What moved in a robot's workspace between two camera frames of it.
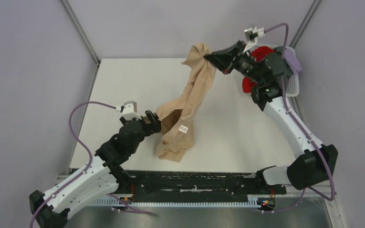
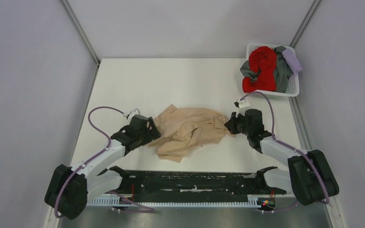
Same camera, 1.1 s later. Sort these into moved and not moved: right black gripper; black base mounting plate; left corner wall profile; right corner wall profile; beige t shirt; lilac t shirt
Moved: beige t shirt; right black gripper
Not moved: black base mounting plate; right corner wall profile; lilac t shirt; left corner wall profile
